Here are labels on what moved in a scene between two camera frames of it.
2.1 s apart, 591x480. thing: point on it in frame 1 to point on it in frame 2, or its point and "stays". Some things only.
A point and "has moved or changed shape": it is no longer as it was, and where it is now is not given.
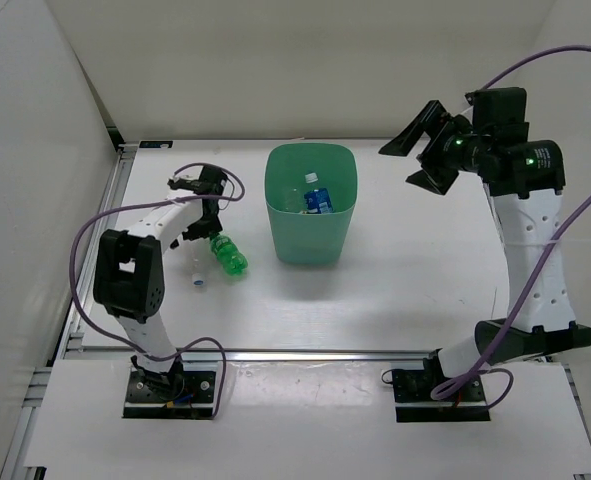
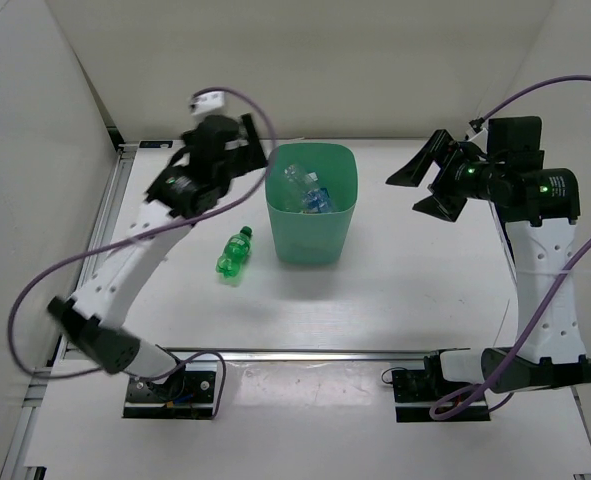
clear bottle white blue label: x=293 y=202 stays
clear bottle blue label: x=318 y=200 stays
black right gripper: x=435 y=120 to x=413 y=172
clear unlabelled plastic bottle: x=199 y=258 to x=303 y=181
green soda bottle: x=233 y=261 has moved or changed shape
